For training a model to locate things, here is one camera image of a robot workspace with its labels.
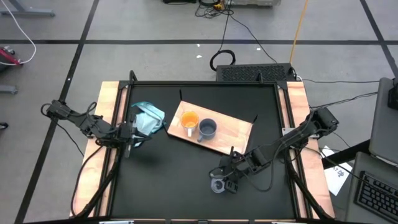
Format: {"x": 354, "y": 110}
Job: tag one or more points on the wooden table side board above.
{"x": 298, "y": 96}
{"x": 107, "y": 96}

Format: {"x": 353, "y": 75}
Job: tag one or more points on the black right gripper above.
{"x": 233, "y": 172}

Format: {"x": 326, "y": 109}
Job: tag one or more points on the black keyboard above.
{"x": 377, "y": 196}

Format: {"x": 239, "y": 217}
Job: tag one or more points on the black desk device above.
{"x": 393, "y": 96}

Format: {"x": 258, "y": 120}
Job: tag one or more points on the grey metal foot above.
{"x": 7, "y": 89}

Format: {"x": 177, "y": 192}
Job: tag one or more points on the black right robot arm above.
{"x": 295, "y": 137}

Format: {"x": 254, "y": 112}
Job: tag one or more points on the white frame plate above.
{"x": 116, "y": 222}

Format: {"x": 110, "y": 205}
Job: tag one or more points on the light blue cloth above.
{"x": 149, "y": 118}

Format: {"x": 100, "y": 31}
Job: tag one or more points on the white paper sheet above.
{"x": 337, "y": 177}

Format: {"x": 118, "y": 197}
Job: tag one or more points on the grey metal table base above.
{"x": 28, "y": 12}

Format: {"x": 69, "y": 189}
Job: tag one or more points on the grey plastic mug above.
{"x": 207, "y": 127}

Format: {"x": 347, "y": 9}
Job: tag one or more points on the black metal bar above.
{"x": 345, "y": 154}

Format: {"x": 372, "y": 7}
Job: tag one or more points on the red black device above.
{"x": 7, "y": 57}

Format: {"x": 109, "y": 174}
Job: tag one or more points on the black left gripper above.
{"x": 129, "y": 138}

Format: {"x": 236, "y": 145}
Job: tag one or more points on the yellow white ceramic mug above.
{"x": 189, "y": 119}

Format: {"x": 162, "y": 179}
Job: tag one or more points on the black aluminium table frame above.
{"x": 202, "y": 83}

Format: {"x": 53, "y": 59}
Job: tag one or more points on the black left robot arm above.
{"x": 84, "y": 123}

